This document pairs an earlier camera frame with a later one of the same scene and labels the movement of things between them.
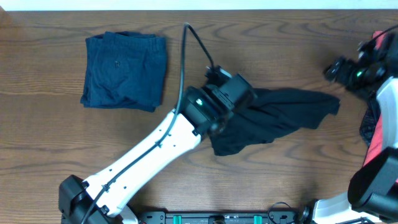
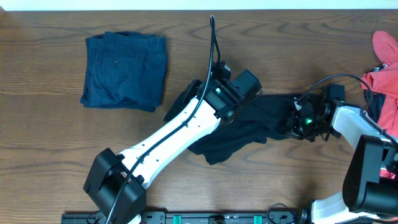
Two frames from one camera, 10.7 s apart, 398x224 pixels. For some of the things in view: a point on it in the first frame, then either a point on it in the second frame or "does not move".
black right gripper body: (344, 76) → (306, 127)
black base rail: (270, 217) does not move
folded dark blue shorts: (125, 70) does not move
